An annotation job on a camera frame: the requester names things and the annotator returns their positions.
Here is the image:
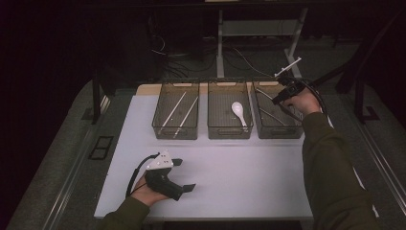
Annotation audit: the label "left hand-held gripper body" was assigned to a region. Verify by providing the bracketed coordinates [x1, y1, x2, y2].
[144, 149, 186, 201]

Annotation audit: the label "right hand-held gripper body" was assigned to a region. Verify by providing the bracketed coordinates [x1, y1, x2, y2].
[274, 57, 310, 102]

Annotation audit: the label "metal fork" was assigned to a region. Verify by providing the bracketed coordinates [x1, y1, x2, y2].
[259, 107, 286, 127]

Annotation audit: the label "clear brown plastic bin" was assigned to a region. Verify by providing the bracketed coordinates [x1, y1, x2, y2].
[207, 80, 255, 140]
[251, 80, 309, 140]
[151, 80, 200, 141]

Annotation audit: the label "white ceramic spoon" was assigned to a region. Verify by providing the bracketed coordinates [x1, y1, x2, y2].
[231, 101, 248, 128]

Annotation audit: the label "white chopstick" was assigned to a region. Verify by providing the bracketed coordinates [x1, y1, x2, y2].
[157, 91, 188, 134]
[172, 96, 199, 139]

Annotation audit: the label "person's right hand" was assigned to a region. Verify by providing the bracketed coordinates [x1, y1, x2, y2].
[282, 87, 322, 118]

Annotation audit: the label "person's left hand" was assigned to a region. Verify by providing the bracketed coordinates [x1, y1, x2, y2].
[130, 174, 170, 208]

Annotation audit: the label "white table board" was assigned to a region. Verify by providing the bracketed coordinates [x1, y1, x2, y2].
[94, 91, 380, 220]

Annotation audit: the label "black metal stand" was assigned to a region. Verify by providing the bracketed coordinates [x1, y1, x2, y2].
[90, 70, 111, 126]
[353, 78, 381, 125]

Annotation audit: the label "right hand-held gripper black cable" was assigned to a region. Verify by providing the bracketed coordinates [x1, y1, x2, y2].
[300, 80, 328, 116]

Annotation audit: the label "hand-held gripper black cable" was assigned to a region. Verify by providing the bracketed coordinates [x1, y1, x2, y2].
[300, 80, 328, 116]
[125, 152, 161, 197]

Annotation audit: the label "left hand-held gripper black cable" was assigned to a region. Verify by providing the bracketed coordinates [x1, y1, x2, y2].
[125, 152, 161, 197]

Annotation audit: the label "white floor cable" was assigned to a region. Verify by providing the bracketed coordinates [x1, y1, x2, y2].
[234, 47, 276, 80]

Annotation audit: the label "white metal desk frame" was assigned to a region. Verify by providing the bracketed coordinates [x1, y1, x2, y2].
[215, 8, 309, 81]

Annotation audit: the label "black floor cables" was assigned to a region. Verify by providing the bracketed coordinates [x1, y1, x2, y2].
[147, 15, 218, 80]

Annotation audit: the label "metal rail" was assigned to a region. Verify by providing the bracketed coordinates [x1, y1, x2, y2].
[41, 95, 111, 230]
[338, 95, 406, 205]

